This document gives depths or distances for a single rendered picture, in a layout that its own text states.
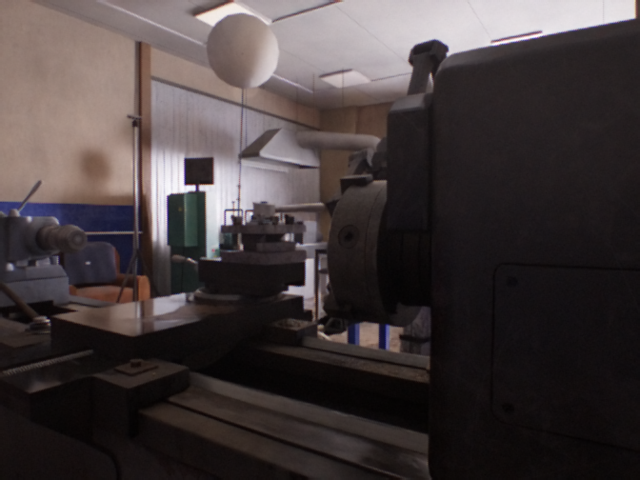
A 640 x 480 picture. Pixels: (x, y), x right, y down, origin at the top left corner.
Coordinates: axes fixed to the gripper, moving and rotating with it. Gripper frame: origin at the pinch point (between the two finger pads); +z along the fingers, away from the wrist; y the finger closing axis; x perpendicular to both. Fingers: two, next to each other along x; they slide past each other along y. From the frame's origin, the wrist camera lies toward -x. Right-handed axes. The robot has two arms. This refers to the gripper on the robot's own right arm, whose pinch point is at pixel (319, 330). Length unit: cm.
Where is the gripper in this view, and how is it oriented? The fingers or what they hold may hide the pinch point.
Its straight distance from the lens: 153.0
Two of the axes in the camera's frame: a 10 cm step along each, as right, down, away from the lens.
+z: -5.4, 0.3, -8.4
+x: 2.4, 9.6, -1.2
